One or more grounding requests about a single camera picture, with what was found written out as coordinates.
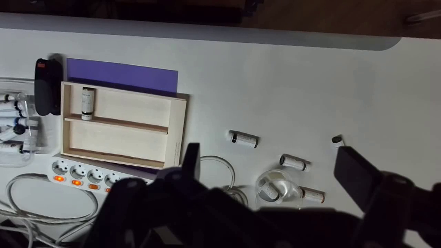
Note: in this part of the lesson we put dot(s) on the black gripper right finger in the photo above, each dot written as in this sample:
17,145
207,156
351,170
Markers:
359,180

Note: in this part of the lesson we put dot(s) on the small black-capped vial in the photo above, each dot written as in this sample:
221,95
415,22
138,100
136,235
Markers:
338,138

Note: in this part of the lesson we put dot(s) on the white bottle with dark band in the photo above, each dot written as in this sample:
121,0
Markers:
87,104

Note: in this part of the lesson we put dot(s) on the black stapler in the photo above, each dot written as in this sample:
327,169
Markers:
48,90

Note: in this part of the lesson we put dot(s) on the white vial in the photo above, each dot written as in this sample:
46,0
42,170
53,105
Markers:
294,162
245,140
269,189
313,195

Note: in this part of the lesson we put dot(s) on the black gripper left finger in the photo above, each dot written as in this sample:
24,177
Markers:
192,160

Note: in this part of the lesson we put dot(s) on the white power strip orange switches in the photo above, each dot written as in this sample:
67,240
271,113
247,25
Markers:
87,175

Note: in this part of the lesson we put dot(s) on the small clear plastic packaging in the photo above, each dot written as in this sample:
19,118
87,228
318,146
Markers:
290,184

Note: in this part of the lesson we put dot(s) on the clear plastic clamshell container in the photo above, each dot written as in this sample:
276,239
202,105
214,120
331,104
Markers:
35,138

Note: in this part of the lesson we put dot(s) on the white bottle with black cap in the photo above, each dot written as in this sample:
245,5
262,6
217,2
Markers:
12,98
28,124

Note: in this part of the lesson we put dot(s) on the light wooden tray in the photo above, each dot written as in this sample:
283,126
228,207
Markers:
177,133

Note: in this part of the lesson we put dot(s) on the purple paper sheet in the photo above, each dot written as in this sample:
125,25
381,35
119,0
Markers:
125,76

